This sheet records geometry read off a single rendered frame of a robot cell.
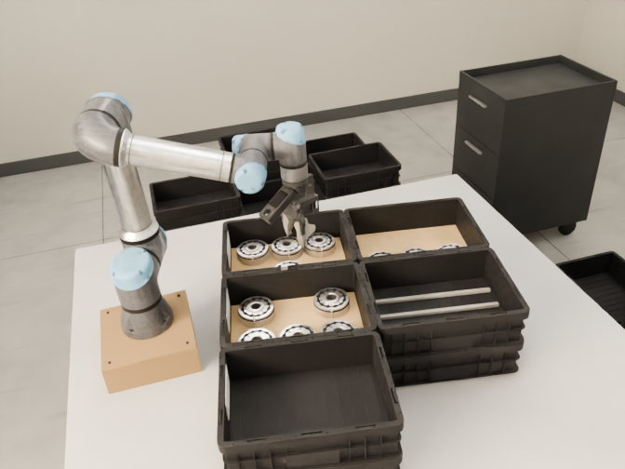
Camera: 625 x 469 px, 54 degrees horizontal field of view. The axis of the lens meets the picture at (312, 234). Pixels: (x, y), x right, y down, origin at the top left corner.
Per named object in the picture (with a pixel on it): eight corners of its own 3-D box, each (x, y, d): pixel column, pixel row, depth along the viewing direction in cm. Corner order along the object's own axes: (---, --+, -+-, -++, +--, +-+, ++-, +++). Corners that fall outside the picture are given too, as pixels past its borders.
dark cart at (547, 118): (483, 260, 333) (502, 100, 283) (445, 219, 369) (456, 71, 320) (583, 236, 346) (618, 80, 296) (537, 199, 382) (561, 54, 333)
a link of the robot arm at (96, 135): (58, 127, 141) (270, 165, 148) (73, 106, 150) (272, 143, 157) (59, 169, 148) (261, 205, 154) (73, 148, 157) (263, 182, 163)
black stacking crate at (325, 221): (227, 307, 185) (221, 276, 179) (227, 250, 210) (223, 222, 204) (358, 292, 187) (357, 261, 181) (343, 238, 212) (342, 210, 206)
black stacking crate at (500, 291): (378, 363, 162) (378, 330, 156) (359, 293, 187) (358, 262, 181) (525, 345, 165) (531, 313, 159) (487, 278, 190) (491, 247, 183)
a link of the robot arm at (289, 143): (272, 120, 166) (304, 118, 165) (276, 157, 172) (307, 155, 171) (272, 132, 159) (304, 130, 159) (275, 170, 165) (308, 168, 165)
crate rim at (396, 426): (218, 455, 130) (216, 448, 128) (220, 355, 155) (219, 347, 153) (405, 432, 132) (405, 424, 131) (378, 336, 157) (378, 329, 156)
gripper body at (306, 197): (320, 213, 177) (317, 176, 170) (296, 224, 173) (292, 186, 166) (303, 203, 182) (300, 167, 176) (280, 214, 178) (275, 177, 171)
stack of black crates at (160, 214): (171, 291, 301) (152, 213, 276) (166, 258, 325) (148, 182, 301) (251, 274, 309) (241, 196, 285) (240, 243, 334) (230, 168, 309)
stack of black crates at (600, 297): (667, 349, 252) (683, 305, 239) (604, 367, 246) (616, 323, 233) (602, 290, 284) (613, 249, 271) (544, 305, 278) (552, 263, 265)
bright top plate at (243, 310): (236, 321, 173) (236, 319, 172) (240, 298, 181) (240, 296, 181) (272, 319, 172) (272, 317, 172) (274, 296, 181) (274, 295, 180)
